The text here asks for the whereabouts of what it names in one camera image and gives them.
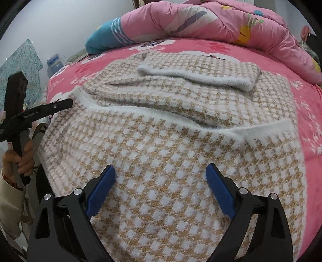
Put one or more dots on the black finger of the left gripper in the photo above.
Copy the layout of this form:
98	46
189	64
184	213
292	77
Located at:
42	111

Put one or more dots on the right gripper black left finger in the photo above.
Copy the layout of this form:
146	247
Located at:
62	230

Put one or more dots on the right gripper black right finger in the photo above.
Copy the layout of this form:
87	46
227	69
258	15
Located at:
271	240

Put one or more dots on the beige houndstooth knit coat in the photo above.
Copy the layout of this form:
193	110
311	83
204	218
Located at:
159	119

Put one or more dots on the beige left sleeve forearm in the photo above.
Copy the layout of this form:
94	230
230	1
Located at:
12	208

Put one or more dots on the person's left hand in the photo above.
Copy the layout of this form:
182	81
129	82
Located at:
24	163

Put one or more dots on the teal patterned hanging cloth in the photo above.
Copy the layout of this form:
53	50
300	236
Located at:
26	60

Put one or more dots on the pink floral bed sheet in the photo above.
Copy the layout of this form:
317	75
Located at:
307	99

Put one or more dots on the pink and blue quilt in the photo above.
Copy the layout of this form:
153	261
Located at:
231	22

